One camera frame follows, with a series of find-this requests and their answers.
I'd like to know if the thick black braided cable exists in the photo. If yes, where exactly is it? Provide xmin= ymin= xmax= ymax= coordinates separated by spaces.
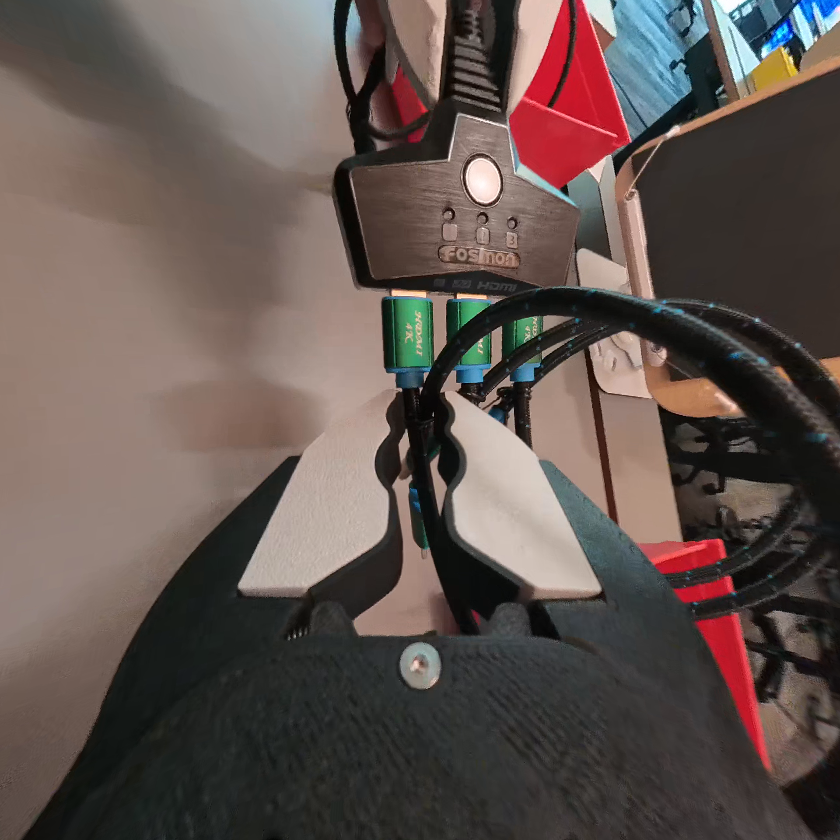
xmin=331 ymin=0 xmax=490 ymax=157

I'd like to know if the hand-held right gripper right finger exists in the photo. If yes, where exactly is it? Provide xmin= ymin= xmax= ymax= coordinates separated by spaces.
xmin=436 ymin=390 xmax=605 ymax=621

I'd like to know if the yellow storage bin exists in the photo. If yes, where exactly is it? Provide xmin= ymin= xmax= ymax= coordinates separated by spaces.
xmin=748 ymin=46 xmax=803 ymax=93

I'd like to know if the tablet on white stand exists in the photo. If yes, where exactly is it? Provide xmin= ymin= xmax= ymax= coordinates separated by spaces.
xmin=567 ymin=154 xmax=670 ymax=399
xmin=613 ymin=58 xmax=840 ymax=421

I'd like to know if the red plastic bin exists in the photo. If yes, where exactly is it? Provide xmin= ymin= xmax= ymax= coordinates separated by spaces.
xmin=640 ymin=538 xmax=773 ymax=770

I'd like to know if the person's left hand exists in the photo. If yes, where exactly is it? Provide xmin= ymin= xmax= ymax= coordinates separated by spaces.
xmin=360 ymin=16 xmax=403 ymax=129

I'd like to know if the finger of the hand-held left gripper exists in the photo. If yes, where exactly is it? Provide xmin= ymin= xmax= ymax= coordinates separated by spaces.
xmin=500 ymin=0 xmax=571 ymax=116
xmin=377 ymin=0 xmax=455 ymax=111

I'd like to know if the grey desk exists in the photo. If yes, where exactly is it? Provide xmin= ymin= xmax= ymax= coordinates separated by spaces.
xmin=0 ymin=0 xmax=618 ymax=664
xmin=587 ymin=157 xmax=685 ymax=546

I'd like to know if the red bin with black divider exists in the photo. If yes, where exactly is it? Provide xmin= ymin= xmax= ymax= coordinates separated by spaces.
xmin=390 ymin=0 xmax=632 ymax=189

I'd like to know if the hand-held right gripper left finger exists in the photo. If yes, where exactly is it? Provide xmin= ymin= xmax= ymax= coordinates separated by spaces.
xmin=236 ymin=390 xmax=404 ymax=621

